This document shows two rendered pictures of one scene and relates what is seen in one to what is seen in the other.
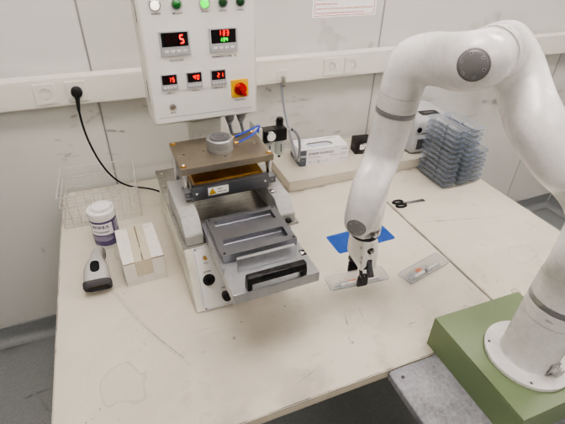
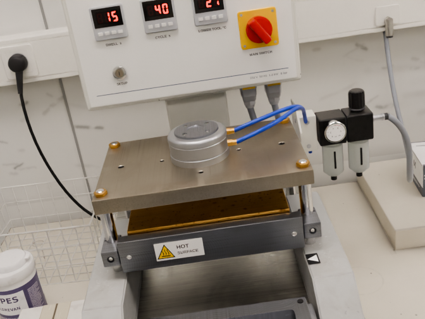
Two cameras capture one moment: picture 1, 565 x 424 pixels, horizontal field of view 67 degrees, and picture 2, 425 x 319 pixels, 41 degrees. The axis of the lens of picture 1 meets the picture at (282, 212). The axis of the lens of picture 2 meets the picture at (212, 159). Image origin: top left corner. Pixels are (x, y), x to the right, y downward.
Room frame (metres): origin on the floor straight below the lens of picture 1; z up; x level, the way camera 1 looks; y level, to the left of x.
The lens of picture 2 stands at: (0.51, -0.12, 1.42)
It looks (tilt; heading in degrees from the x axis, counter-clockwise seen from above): 24 degrees down; 25
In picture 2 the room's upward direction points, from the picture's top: 9 degrees counter-clockwise
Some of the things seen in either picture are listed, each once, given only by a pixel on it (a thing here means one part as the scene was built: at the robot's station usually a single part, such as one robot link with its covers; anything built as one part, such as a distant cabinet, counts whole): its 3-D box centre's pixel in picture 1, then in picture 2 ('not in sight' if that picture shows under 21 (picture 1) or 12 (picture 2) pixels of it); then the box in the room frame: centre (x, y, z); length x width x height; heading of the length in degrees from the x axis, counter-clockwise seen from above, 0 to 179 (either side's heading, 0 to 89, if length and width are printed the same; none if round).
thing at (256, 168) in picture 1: (224, 161); (210, 183); (1.14, 0.18, 1.07); 0.22 x 0.17 x 0.10; 114
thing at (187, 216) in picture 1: (183, 210); (115, 288); (1.02, 0.29, 0.96); 0.25 x 0.05 x 0.07; 24
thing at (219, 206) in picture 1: (220, 194); (217, 254); (1.17, 0.20, 0.93); 0.46 x 0.35 x 0.01; 24
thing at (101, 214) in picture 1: (103, 224); (18, 292); (1.13, 0.59, 0.82); 0.09 x 0.09 x 0.15
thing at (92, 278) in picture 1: (96, 264); not in sight; (0.97, 0.57, 0.79); 0.20 x 0.08 x 0.08; 23
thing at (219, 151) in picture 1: (224, 151); (216, 160); (1.17, 0.18, 1.08); 0.31 x 0.24 x 0.13; 114
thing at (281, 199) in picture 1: (272, 193); (321, 262); (1.12, 0.03, 0.96); 0.26 x 0.05 x 0.07; 24
